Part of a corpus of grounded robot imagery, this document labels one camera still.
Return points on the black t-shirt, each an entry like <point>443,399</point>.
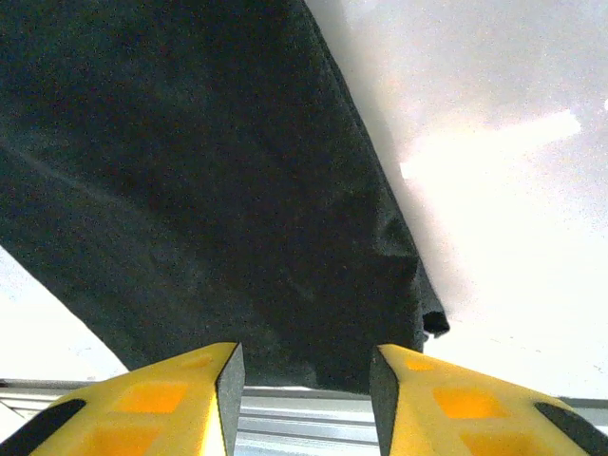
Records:
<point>190,166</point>

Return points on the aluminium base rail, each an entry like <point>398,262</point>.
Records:
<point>304,420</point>

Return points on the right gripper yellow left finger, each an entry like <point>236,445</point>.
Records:
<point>152,408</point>

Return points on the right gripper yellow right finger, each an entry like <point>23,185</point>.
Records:
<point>465,408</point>

